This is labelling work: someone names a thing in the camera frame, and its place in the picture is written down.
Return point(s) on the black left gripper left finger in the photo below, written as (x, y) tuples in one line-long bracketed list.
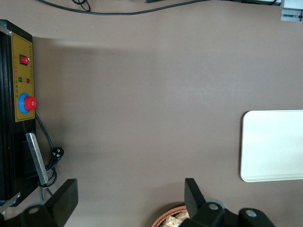
[(63, 203)]

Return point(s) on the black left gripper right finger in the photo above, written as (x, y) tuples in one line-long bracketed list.
[(201, 208)]

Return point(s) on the white plastic tray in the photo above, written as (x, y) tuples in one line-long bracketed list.
[(272, 146)]

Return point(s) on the beige snack packet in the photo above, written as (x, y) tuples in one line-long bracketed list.
[(176, 220)]

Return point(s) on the woven wicker basket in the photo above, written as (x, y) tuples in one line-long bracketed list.
[(166, 216)]

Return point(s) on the black control box yellow panel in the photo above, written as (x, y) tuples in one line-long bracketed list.
[(16, 111)]

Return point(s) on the red emergency stop button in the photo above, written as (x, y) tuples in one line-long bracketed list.
[(29, 103)]

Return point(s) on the red rocker power switch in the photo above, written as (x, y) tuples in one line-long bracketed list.
[(24, 59)]

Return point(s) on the grey aluminium frame piece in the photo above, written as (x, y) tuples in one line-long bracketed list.
[(292, 14)]

